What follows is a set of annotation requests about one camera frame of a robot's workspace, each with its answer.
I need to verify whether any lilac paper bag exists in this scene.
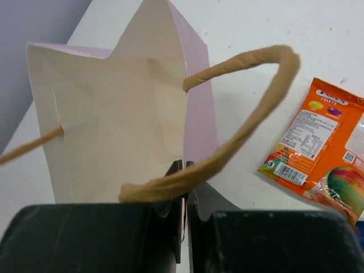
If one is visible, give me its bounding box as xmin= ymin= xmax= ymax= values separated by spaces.
xmin=0 ymin=0 xmax=301 ymax=234

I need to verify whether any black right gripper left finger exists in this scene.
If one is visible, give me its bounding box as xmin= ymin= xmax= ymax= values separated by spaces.
xmin=0 ymin=159 xmax=183 ymax=273

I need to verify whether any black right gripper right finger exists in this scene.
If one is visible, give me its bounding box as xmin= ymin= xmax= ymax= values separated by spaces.
xmin=187 ymin=168 xmax=363 ymax=272

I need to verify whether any orange fruit candy packet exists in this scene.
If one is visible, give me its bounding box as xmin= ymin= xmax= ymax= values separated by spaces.
xmin=258 ymin=78 xmax=363 ymax=225

